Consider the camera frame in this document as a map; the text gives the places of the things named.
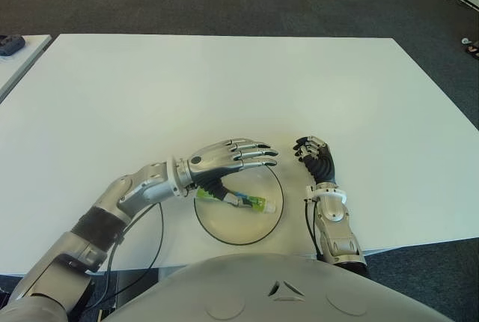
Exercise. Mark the grey table frame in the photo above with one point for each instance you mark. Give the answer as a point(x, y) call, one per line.
point(134, 288)

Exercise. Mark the green toothpaste tube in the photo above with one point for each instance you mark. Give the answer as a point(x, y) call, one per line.
point(258, 203)

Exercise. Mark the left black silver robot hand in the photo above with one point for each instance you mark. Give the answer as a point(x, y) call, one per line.
point(213, 163)

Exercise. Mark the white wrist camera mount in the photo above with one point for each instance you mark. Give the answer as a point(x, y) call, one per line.
point(173, 176)
point(331, 194)

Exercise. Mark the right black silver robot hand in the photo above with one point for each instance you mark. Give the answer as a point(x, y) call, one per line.
point(320, 161)

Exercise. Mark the white side table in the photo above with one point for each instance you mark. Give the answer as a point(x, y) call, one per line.
point(15, 67)

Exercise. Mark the small white round item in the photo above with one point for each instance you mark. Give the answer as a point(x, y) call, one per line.
point(465, 40)

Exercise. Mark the dark blue controller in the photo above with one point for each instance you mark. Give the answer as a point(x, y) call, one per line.
point(10, 45)

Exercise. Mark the red black slippers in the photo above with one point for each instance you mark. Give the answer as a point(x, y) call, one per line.
point(473, 48)

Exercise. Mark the white plate with black rim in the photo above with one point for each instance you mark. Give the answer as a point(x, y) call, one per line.
point(239, 224)

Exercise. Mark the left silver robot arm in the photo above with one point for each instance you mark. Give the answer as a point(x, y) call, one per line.
point(75, 243)

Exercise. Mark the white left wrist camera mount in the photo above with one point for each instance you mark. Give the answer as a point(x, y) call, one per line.
point(173, 176)

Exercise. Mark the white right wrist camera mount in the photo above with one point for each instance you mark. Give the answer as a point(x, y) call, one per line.
point(331, 194)

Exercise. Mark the silver robot torso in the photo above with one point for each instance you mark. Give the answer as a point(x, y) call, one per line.
point(262, 299)

